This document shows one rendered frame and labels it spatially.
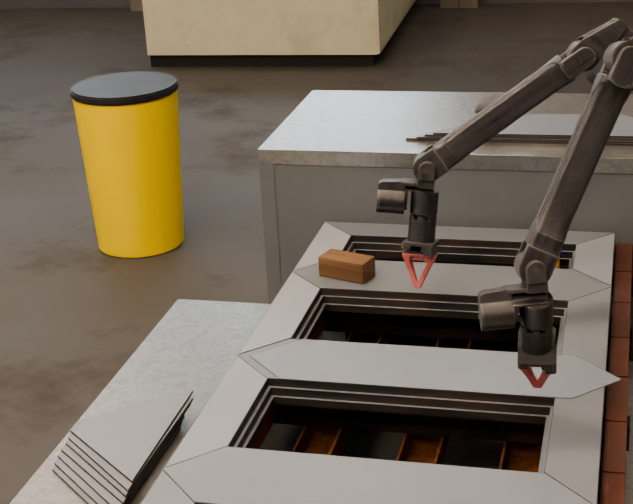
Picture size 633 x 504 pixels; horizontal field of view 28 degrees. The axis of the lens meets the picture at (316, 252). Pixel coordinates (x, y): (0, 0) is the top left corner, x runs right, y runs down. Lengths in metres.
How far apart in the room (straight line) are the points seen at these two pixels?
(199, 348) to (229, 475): 0.76
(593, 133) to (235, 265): 3.34
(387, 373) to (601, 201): 0.93
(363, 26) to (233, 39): 0.91
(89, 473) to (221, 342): 0.62
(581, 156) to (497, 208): 1.10
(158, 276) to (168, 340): 2.33
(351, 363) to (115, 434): 0.49
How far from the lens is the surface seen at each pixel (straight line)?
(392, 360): 2.54
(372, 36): 8.50
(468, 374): 2.49
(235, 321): 3.03
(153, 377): 2.80
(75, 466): 2.48
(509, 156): 3.18
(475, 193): 3.22
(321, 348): 2.60
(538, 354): 2.22
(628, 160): 3.17
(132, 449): 2.46
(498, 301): 2.17
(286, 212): 3.34
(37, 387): 4.50
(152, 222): 5.44
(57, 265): 5.53
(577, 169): 2.15
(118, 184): 5.38
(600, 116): 2.15
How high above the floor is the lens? 2.02
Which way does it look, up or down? 22 degrees down
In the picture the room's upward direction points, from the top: 3 degrees counter-clockwise
